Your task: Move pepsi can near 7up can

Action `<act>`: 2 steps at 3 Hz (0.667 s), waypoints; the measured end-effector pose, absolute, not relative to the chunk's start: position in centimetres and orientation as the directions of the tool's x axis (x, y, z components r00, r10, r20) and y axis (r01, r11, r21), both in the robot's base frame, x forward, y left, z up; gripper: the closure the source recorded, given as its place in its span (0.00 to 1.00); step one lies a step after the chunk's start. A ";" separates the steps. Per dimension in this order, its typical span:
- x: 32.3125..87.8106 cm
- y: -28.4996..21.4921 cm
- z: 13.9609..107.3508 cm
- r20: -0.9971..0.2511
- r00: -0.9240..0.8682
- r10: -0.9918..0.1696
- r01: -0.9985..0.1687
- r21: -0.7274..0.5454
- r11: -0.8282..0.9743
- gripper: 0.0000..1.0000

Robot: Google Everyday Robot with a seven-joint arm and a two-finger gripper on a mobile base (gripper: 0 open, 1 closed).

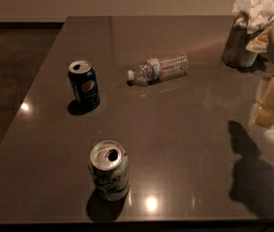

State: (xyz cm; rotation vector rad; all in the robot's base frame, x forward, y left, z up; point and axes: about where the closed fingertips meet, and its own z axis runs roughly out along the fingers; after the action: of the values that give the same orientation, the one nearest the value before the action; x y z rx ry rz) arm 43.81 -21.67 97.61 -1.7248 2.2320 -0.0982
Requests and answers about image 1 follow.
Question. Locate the blue pepsi can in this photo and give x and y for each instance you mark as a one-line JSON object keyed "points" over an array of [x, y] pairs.
{"points": [[82, 76]]}

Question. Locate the silver green 7up can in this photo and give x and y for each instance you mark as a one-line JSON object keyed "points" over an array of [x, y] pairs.
{"points": [[109, 168]]}

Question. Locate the metal napkin holder cup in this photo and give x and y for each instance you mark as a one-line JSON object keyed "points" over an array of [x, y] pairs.
{"points": [[235, 53]]}

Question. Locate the white crumpled napkins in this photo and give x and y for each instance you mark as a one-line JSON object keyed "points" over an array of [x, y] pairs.
{"points": [[253, 15]]}

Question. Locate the clear plastic water bottle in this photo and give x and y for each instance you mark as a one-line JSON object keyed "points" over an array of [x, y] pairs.
{"points": [[158, 69]]}

